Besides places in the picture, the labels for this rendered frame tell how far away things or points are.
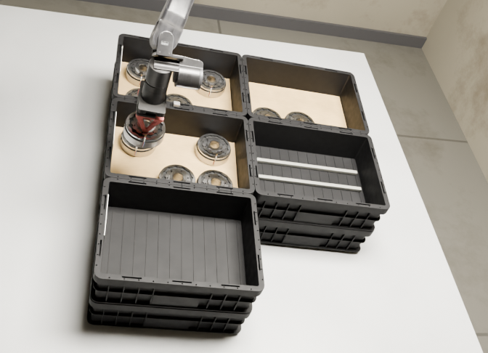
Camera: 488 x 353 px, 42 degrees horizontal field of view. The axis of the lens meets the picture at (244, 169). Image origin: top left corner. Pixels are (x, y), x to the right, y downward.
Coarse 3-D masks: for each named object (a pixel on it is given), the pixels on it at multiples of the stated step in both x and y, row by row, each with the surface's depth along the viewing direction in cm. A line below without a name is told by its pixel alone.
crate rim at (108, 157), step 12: (168, 108) 184; (180, 108) 186; (192, 108) 187; (240, 120) 190; (108, 132) 172; (108, 144) 169; (108, 156) 166; (108, 168) 164; (252, 168) 177; (144, 180) 164; (156, 180) 165; (168, 180) 166; (252, 180) 174; (252, 192) 171
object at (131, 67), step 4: (132, 60) 205; (136, 60) 205; (140, 60) 206; (144, 60) 206; (148, 60) 207; (128, 64) 203; (132, 64) 204; (136, 64) 204; (128, 68) 202; (132, 68) 202; (128, 72) 201; (132, 72) 201; (136, 72) 201; (132, 76) 200; (136, 76) 200; (140, 76) 201; (144, 76) 202; (144, 80) 200
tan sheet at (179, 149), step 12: (120, 132) 187; (168, 144) 189; (180, 144) 190; (192, 144) 191; (120, 156) 181; (132, 156) 182; (156, 156) 184; (168, 156) 186; (180, 156) 187; (192, 156) 188; (120, 168) 178; (132, 168) 179; (144, 168) 180; (156, 168) 181; (192, 168) 185; (204, 168) 186; (216, 168) 188; (228, 168) 189
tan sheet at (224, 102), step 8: (120, 80) 202; (120, 88) 199; (128, 88) 200; (136, 88) 201; (168, 88) 205; (176, 88) 206; (184, 96) 205; (192, 96) 206; (200, 96) 207; (224, 96) 210; (192, 104) 203; (200, 104) 204; (208, 104) 205; (216, 104) 206; (224, 104) 207
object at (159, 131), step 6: (132, 114) 163; (126, 120) 161; (132, 120) 162; (126, 126) 159; (132, 126) 160; (156, 126) 162; (162, 126) 163; (132, 132) 159; (138, 132) 159; (144, 132) 160; (150, 132) 160; (156, 132) 161; (162, 132) 162; (138, 138) 158; (150, 138) 159; (156, 138) 160
